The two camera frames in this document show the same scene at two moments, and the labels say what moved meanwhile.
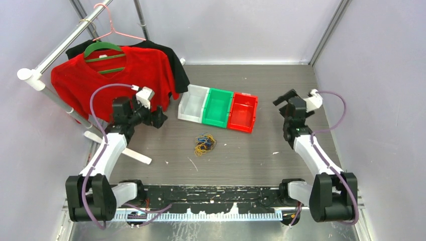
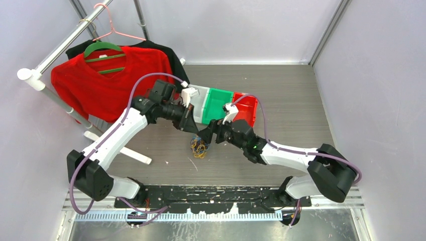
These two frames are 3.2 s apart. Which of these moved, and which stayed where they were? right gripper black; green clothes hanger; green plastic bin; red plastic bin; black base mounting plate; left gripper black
Moved: right gripper black; left gripper black
Stayed: red plastic bin; green clothes hanger; black base mounting plate; green plastic bin
